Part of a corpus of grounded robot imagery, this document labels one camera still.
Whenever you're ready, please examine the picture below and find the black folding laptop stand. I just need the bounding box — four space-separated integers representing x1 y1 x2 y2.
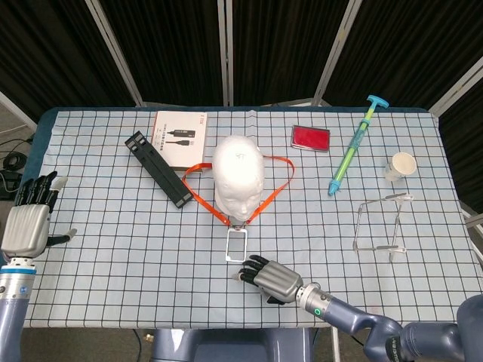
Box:
125 131 194 208

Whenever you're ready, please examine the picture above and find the white checkered tablecloth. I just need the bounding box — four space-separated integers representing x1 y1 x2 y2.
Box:
22 109 483 329

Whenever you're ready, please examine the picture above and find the white foam mannequin head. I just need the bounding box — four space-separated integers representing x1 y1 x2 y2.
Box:
211 134 265 220

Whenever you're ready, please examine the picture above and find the grey-blue robot torso base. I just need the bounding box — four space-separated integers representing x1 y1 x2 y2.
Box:
150 327 316 362

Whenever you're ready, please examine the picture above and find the black coiled floor cable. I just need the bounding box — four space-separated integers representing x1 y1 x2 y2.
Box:
2 152 28 171

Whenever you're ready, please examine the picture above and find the orange lanyard strap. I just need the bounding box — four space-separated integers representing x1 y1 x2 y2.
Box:
182 153 295 229

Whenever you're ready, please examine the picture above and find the white badge holder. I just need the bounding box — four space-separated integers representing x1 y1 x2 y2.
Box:
225 228 249 262

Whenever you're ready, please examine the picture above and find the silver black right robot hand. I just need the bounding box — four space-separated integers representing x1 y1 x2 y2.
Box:
232 254 304 305

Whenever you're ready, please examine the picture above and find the red stamp pad case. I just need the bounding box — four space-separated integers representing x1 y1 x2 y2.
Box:
291 124 331 154

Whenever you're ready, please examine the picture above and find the black power adapter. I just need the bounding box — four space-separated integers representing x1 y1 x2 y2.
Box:
0 170 22 200

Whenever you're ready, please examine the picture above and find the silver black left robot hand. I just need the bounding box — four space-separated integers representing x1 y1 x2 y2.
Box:
1 170 78 260

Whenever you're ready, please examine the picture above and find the teal green toy pump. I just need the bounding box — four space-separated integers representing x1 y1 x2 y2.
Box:
327 94 392 197

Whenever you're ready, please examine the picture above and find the black folding screen panel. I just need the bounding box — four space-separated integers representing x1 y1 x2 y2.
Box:
98 0 232 107
323 0 483 111
225 0 364 107
0 0 143 124

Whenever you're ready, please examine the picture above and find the white cable product box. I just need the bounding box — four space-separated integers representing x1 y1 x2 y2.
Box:
150 110 208 170

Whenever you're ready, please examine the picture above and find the metal wire stand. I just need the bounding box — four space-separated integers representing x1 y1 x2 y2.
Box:
352 192 414 263

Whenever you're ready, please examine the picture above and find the white paper cup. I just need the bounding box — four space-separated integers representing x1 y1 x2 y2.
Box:
384 152 417 182

